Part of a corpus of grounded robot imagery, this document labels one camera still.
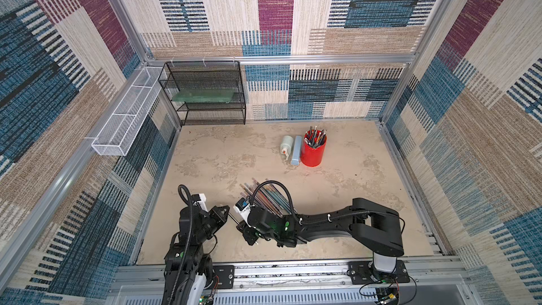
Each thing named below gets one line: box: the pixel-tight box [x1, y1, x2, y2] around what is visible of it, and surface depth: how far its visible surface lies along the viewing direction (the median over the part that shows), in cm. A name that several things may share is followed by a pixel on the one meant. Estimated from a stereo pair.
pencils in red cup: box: [303, 125, 327, 149], surface depth 96 cm
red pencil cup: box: [300, 129, 327, 168], surface depth 98 cm
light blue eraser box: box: [290, 135, 303, 166], surface depth 104 cm
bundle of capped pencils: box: [239, 177, 298, 218], surface depth 93 cm
